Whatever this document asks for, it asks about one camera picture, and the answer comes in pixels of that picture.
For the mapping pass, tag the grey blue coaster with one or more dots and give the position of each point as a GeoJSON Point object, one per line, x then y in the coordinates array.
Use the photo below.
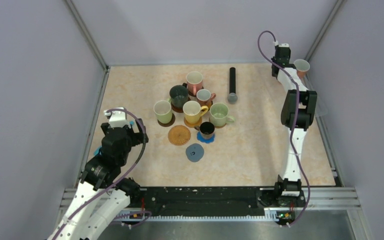
{"type": "Point", "coordinates": [194, 152]}

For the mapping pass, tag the brown ringed wooden coaster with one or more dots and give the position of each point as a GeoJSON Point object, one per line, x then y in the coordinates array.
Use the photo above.
{"type": "Point", "coordinates": [178, 109]}

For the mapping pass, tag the woven rattan coaster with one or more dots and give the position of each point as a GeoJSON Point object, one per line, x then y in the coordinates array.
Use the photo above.
{"type": "Point", "coordinates": [179, 135]}

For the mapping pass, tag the black cup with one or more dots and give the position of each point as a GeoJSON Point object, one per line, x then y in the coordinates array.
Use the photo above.
{"type": "Point", "coordinates": [206, 129]}

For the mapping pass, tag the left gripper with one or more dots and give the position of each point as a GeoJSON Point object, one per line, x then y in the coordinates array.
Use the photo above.
{"type": "Point", "coordinates": [141, 136]}

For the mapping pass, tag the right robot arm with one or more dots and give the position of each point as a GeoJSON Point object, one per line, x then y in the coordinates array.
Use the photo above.
{"type": "Point", "coordinates": [297, 115]}

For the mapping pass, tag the black microphone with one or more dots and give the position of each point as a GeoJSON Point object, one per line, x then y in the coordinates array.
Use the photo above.
{"type": "Point", "coordinates": [232, 97]}

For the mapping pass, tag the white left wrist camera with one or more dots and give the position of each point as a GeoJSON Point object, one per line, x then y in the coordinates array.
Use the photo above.
{"type": "Point", "coordinates": [116, 118]}

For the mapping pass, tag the light green mug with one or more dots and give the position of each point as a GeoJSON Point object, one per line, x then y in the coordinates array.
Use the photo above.
{"type": "Point", "coordinates": [219, 114]}

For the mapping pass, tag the blue flower coaster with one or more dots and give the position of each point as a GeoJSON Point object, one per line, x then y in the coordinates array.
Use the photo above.
{"type": "Point", "coordinates": [202, 139]}

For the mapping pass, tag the yellow mug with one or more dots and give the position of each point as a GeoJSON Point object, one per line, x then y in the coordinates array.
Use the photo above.
{"type": "Point", "coordinates": [193, 111]}

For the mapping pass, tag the orange face coaster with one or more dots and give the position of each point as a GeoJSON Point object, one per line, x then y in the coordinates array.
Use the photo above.
{"type": "Point", "coordinates": [209, 104]}

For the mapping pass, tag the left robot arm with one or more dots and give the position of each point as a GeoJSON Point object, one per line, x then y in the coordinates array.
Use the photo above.
{"type": "Point", "coordinates": [99, 197]}

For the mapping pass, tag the small pink cup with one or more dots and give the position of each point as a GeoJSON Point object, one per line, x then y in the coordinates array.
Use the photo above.
{"type": "Point", "coordinates": [204, 96]}

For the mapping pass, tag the pale green cup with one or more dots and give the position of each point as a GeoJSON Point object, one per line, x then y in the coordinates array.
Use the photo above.
{"type": "Point", "coordinates": [163, 111]}

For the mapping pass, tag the dark brown wooden coaster bottom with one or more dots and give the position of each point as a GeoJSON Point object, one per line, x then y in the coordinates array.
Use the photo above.
{"type": "Point", "coordinates": [171, 122]}

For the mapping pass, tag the dark green mug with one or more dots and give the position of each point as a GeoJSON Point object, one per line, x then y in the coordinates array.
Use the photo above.
{"type": "Point", "coordinates": [178, 96]}

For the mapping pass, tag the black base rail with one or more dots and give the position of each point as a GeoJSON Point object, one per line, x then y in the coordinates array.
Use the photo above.
{"type": "Point", "coordinates": [212, 201]}

